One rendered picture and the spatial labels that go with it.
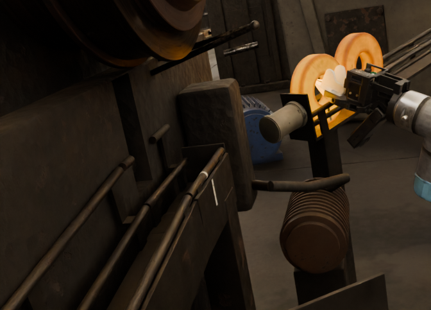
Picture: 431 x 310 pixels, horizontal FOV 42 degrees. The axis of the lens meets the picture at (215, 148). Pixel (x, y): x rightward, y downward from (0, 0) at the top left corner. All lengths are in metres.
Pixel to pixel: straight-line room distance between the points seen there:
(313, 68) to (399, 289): 0.85
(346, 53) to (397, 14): 2.06
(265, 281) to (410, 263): 0.47
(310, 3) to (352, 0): 0.24
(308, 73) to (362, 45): 0.20
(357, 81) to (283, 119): 0.16
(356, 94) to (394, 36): 2.23
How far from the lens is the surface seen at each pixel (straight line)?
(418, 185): 1.16
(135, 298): 0.57
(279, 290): 1.88
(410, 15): 3.35
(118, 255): 0.67
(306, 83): 1.21
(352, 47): 1.33
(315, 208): 1.09
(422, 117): 1.10
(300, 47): 3.53
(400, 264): 1.95
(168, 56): 0.71
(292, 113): 1.17
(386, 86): 1.16
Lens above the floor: 0.97
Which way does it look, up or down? 16 degrees down
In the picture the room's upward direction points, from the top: 11 degrees counter-clockwise
